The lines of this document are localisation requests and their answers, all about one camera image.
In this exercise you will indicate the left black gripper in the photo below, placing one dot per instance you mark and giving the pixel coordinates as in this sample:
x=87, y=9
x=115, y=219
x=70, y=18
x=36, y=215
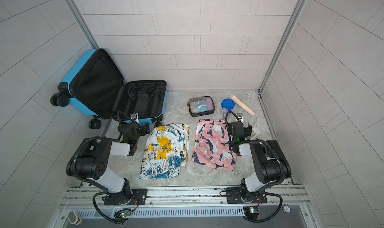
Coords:
x=130, y=141

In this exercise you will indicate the white ventilation grille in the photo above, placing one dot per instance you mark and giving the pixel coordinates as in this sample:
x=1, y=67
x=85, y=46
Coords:
x=178, y=212

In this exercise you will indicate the white yellow blue patterned shirt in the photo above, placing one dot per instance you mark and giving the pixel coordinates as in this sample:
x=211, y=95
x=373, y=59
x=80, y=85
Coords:
x=166, y=152

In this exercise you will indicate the pink navy patterned garment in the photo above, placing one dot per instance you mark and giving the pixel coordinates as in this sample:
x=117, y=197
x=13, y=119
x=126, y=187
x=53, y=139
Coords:
x=211, y=147

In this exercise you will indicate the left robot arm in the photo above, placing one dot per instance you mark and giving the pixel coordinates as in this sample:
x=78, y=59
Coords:
x=90, y=164

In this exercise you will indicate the aluminium mounting rail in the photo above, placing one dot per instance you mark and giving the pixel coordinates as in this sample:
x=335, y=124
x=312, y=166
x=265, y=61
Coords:
x=161, y=197

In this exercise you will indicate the round blue white sticker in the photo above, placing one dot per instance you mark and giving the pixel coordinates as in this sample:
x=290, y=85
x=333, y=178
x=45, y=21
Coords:
x=287, y=209

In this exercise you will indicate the right circuit board with wires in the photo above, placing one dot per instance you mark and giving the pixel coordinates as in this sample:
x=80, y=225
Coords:
x=251, y=213

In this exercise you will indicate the clear black-trimmed toiletry pouch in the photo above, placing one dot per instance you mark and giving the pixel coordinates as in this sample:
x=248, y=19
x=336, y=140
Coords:
x=201, y=106

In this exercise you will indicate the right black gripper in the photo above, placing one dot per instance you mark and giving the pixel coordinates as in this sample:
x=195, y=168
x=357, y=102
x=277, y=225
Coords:
x=235, y=140

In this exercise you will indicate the beige wooden handle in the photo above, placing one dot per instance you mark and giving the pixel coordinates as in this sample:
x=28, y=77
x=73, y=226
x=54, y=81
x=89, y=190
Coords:
x=241, y=104

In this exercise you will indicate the clear jar with blue lid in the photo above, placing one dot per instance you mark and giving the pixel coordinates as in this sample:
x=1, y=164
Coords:
x=227, y=105

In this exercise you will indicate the circuit board with wires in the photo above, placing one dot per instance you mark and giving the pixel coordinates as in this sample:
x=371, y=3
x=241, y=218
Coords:
x=251, y=213
x=123, y=214

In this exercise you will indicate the small white remote control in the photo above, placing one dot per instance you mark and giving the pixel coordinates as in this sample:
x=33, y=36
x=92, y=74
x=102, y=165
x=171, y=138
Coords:
x=254, y=134

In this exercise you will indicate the left circuit board with wires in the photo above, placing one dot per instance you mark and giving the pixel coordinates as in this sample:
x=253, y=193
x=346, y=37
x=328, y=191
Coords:
x=123, y=214

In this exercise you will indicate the blue hard-shell suitcase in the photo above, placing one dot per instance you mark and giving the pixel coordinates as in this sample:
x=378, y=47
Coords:
x=96, y=87

